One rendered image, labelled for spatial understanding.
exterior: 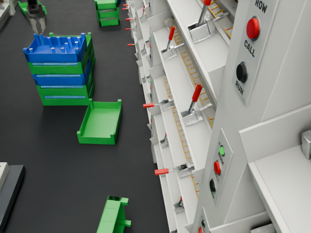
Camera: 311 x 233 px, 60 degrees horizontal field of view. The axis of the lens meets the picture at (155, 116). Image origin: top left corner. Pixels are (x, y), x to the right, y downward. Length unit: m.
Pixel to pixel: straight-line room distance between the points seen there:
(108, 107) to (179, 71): 1.06
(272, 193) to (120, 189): 1.11
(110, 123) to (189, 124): 1.09
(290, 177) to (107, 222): 0.83
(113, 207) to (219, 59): 0.78
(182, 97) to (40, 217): 0.92
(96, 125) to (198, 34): 1.24
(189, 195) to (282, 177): 0.44
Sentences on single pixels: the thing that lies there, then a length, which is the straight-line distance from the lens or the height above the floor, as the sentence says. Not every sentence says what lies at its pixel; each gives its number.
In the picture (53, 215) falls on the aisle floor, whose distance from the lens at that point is 1.34.
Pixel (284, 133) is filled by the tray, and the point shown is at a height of 0.94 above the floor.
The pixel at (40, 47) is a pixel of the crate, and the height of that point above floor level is 0.32.
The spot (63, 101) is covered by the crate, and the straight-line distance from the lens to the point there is 1.81.
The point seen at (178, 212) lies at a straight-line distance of 0.88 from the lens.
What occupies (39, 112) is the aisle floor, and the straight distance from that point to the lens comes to 1.84.
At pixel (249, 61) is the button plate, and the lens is 0.26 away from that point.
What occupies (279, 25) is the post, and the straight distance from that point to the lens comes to 0.22.
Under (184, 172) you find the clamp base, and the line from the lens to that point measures 0.71.
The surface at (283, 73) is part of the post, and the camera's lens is 0.22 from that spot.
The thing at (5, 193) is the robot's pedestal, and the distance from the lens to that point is 1.41.
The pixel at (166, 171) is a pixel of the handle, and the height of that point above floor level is 0.55.
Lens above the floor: 1.12
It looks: 43 degrees down
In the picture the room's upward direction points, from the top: straight up
